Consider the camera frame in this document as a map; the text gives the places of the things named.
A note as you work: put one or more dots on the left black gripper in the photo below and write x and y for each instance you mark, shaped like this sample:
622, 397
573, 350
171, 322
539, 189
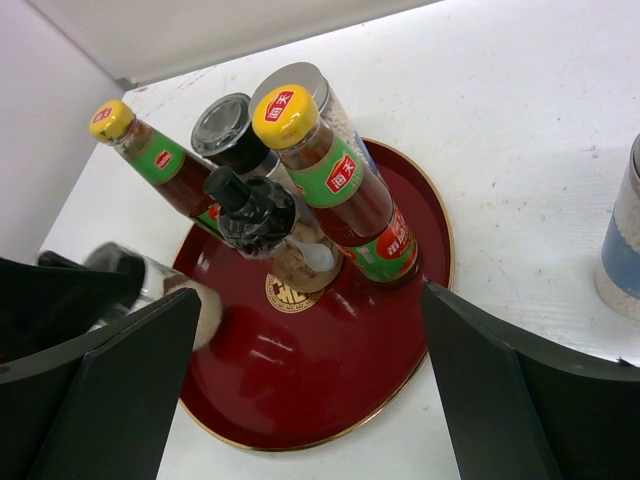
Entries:
56, 300

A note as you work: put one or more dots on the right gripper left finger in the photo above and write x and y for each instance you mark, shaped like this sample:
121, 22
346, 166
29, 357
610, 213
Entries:
99, 406

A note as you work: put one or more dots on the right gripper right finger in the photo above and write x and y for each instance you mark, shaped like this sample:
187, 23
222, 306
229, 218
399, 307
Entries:
519, 406

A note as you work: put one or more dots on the ketchup bottle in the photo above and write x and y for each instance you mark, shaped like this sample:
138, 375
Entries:
172, 170
352, 205

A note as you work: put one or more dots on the silver-lid spice shaker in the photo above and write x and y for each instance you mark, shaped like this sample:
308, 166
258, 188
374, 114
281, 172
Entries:
223, 135

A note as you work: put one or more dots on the tall pearl jar blue label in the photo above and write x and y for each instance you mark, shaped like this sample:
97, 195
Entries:
330, 109

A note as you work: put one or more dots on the red round tray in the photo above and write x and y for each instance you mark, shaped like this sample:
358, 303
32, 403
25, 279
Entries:
287, 371

